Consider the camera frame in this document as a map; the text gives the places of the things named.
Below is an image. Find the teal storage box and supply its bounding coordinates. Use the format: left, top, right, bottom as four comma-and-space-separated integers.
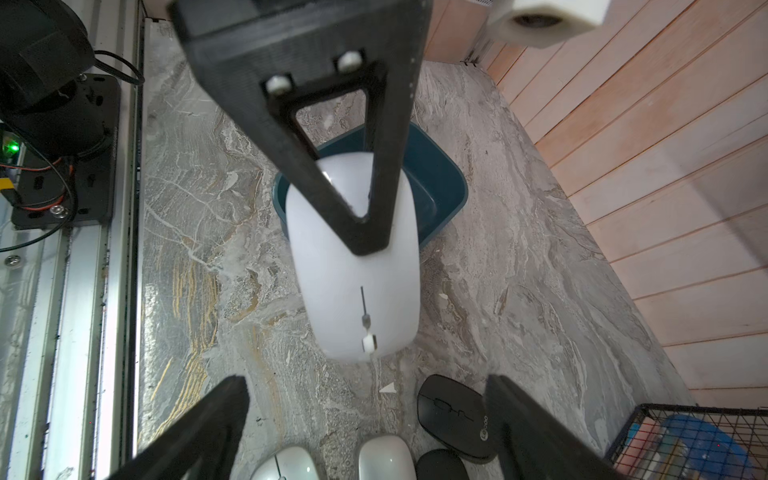
272, 122, 468, 250

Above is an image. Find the black mouse flat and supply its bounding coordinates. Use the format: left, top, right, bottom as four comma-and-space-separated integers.
417, 374, 496, 464

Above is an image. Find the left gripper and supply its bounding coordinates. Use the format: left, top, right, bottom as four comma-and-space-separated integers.
168, 1, 432, 256

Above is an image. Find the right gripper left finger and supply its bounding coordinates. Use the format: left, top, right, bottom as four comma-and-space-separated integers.
111, 375, 250, 479

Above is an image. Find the silver mouse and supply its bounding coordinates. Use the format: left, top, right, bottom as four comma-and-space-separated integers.
251, 446, 319, 480
358, 435, 417, 480

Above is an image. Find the silver mouse front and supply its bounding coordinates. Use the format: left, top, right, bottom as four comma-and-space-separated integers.
251, 446, 319, 480

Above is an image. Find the black wire file organizer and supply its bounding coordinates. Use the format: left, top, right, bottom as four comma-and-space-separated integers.
605, 403, 767, 479

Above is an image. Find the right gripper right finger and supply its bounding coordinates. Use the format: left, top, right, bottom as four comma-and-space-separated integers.
484, 374, 623, 479

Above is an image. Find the black mouse rear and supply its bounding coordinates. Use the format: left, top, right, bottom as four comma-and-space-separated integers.
416, 449, 469, 480

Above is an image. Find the white computer mouse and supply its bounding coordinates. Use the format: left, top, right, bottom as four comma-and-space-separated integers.
285, 173, 420, 362

